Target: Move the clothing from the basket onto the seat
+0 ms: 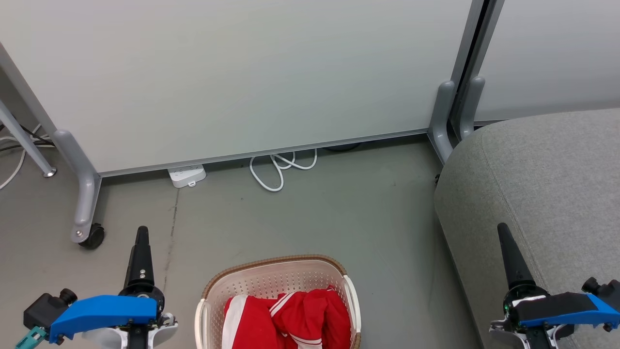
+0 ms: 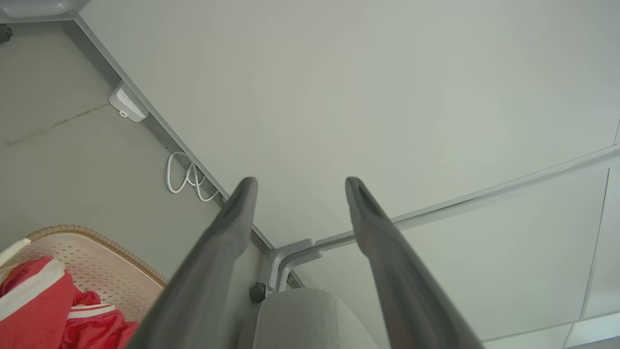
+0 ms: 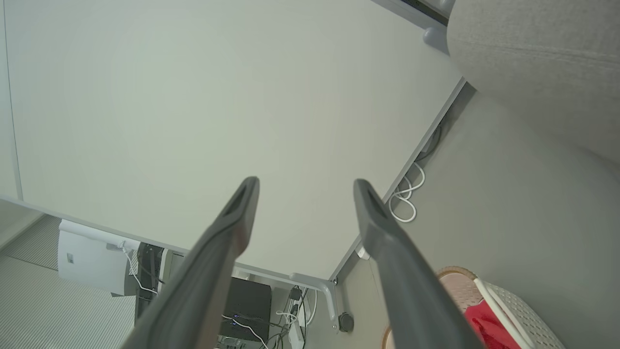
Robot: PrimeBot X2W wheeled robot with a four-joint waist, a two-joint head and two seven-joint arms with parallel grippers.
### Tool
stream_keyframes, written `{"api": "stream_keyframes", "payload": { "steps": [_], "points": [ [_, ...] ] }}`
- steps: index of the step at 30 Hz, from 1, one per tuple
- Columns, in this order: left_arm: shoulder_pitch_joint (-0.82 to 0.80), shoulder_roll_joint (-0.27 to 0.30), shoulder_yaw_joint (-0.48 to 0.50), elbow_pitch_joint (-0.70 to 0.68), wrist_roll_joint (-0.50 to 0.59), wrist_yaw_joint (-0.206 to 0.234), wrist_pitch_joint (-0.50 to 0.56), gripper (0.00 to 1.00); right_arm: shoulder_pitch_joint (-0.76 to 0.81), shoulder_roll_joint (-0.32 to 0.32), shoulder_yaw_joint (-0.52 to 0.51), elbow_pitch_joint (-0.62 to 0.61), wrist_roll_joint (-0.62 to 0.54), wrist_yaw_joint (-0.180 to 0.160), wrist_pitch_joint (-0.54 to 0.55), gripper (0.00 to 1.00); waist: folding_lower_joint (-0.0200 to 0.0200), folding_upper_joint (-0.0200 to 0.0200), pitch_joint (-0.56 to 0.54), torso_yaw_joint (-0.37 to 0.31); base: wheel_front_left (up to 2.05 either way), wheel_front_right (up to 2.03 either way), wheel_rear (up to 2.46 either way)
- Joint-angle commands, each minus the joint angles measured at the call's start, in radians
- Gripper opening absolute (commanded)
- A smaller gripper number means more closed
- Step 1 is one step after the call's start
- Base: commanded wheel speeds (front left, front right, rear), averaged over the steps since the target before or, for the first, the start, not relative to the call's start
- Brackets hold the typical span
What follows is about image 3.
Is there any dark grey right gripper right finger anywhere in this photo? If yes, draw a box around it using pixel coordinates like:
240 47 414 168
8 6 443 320
353 179 485 349

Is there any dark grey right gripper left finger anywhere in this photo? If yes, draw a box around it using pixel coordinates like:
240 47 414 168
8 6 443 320
120 176 261 349

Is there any red garment with white mark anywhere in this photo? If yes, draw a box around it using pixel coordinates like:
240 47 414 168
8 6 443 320
463 299 523 349

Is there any grey fabric sofa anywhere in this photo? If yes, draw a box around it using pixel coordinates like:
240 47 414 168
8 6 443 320
446 0 620 164

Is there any black equipment stand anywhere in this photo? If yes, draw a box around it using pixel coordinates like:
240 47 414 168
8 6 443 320
135 242 166 321

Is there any black computer box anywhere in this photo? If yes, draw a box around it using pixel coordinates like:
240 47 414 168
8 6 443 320
218 277 272 343

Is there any grey partition foot with caster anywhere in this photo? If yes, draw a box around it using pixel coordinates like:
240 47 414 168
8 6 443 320
290 272 340 335

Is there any white box appliance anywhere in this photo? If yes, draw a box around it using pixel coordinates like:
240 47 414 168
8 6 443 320
57 219 142 297

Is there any cream plastic laundry basket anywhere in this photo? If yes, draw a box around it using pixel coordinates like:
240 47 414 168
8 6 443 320
382 266 566 349

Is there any large white partition panel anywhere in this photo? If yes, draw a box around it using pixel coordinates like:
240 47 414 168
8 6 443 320
0 0 466 283

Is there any coiled white cable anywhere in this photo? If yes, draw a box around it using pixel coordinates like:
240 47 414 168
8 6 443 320
387 162 426 224

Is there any black cable along partition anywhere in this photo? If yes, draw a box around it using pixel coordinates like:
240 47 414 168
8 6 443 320
416 124 443 163

